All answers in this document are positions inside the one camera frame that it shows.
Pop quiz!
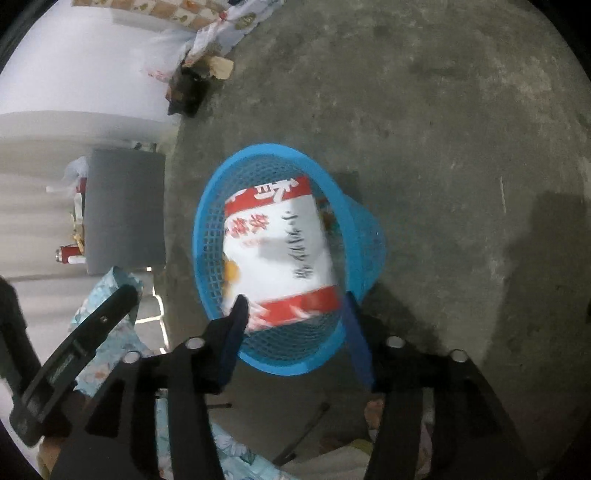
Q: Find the black stick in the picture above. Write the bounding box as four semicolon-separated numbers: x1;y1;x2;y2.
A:
271;401;331;465

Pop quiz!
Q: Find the clutter pile on cabinet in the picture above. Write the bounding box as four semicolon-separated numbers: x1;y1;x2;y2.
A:
46;156;89;245

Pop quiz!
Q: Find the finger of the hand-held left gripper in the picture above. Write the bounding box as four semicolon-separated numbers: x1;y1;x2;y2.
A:
9;285;141;446
0;276;43;403

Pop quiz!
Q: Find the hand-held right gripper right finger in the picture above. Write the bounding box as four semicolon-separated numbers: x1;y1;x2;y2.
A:
341;292;540;480

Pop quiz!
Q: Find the white plastic bag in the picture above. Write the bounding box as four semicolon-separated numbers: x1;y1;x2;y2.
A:
139;28;197;85

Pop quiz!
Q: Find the grey cabinet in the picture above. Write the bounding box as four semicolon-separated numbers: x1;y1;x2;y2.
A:
85;148;167;275

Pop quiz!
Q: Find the dark small object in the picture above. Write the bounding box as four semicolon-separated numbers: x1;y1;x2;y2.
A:
166;67;209;117

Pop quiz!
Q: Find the white red snack bag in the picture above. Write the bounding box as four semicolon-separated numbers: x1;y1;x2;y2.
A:
222;175;345;334

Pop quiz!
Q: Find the patterned white cloth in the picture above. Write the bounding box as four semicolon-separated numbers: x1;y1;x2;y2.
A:
193;0;284;57

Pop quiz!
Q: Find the blue plastic mesh basket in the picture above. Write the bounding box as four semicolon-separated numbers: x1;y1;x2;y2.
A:
193;144;387;377

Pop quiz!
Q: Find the red white can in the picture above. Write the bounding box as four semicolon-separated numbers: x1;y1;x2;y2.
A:
55;246;86;265

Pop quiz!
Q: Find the floral blue blanket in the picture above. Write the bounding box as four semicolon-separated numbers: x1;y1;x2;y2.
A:
69;267;296;480

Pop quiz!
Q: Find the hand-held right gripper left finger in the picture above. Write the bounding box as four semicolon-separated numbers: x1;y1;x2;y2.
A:
50;294;251;480

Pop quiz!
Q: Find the brown cardboard piece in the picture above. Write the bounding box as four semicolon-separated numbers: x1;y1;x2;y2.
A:
202;55;234;80

